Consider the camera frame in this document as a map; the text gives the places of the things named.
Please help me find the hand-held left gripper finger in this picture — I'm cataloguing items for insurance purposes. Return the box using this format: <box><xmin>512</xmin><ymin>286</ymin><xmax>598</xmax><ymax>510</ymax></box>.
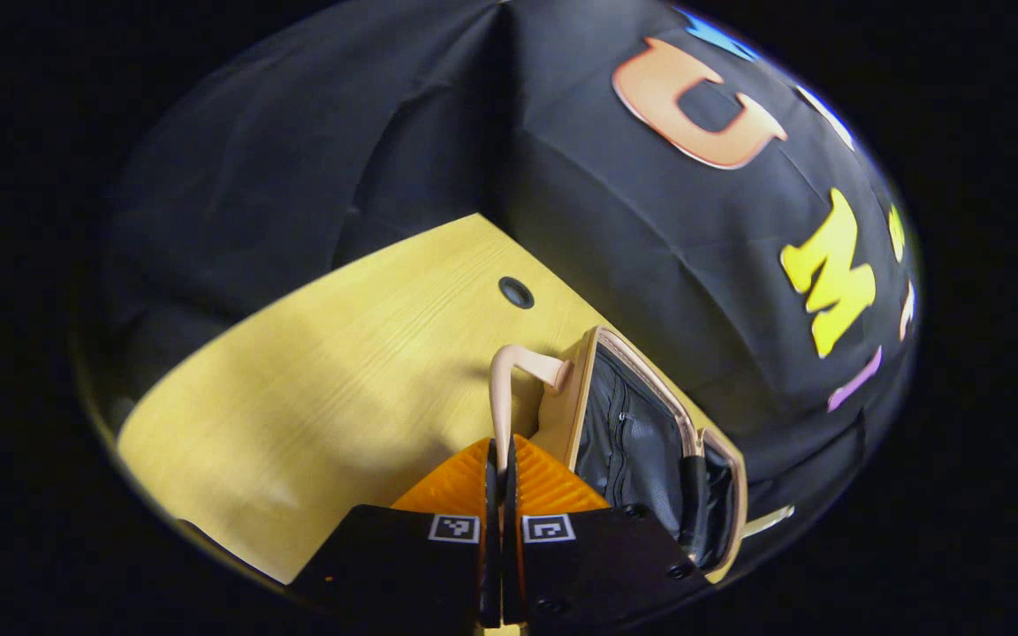
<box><xmin>502</xmin><ymin>433</ymin><xmax>700</xmax><ymax>630</ymax></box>
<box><xmin>288</xmin><ymin>437</ymin><xmax>503</xmax><ymax>630</ymax></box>

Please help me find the beige suitcase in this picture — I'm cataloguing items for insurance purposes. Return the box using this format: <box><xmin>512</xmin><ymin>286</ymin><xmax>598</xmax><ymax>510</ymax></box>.
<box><xmin>489</xmin><ymin>325</ymin><xmax>748</xmax><ymax>584</ymax></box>

